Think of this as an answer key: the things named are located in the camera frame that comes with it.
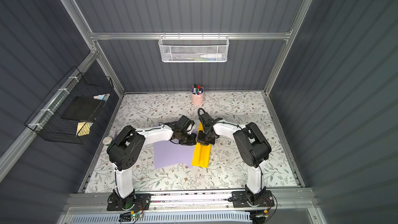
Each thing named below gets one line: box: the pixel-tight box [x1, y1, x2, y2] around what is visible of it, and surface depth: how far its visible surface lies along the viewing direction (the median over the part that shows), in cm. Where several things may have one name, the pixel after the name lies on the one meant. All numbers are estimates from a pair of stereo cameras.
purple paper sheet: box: [153, 140, 197, 170], surface depth 89 cm
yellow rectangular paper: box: [191, 122, 212, 168], surface depth 89 cm
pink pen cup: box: [190, 85, 205, 107], surface depth 107 cm
